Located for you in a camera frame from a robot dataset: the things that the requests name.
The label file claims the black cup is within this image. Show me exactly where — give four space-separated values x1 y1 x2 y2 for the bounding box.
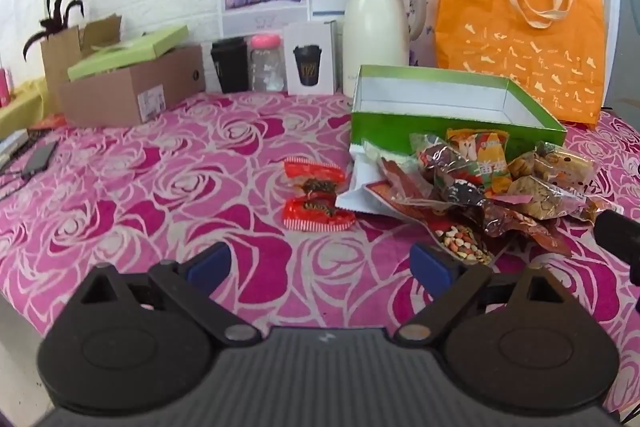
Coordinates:
210 38 250 94

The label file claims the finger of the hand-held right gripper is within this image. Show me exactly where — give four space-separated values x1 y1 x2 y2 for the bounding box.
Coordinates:
594 211 640 288

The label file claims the red snack packet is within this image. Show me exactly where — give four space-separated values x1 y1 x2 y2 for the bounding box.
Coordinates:
282 196 356 232
283 159 347 198

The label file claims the black phone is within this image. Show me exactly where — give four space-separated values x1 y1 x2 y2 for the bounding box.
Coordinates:
20 142 59 178

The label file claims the white snack packet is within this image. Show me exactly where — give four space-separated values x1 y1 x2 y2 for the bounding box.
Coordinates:
334 141 403 214

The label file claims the pink rose tablecloth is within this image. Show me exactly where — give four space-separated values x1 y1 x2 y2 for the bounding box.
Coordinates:
0 90 640 413

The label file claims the clear bottle with pink lid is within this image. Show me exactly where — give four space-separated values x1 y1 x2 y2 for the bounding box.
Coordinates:
248 34 281 92

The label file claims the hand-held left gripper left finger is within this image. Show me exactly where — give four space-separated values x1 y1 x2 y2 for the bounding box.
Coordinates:
80 243 261 349

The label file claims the white thermos jug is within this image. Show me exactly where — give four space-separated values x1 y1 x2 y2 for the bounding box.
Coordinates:
342 0 429 96

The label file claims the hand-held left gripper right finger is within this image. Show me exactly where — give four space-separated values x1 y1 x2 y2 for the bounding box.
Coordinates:
395 243 563 344

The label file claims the open brown cardboard box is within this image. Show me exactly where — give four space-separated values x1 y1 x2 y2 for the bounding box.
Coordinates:
40 14 124 114

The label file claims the black feather decoration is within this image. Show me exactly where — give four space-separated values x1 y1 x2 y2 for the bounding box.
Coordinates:
22 0 86 63

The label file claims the green cardboard box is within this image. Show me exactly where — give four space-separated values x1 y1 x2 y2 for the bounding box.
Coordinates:
350 65 568 158

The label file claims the clear nut packet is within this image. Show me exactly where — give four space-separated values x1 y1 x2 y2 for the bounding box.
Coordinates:
432 224 497 266

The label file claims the orange tote bag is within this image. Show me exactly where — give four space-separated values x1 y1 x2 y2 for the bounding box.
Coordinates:
433 0 606 126

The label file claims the white box with cup print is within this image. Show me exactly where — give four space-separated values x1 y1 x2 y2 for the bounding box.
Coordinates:
282 20 337 96

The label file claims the green box lid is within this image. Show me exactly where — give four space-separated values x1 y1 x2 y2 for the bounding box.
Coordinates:
67 25 190 82

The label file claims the closed brown cardboard box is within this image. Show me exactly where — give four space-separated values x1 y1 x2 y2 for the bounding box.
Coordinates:
57 44 206 128

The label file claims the pile of assorted snack packets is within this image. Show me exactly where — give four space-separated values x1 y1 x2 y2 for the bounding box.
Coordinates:
362 128 627 258

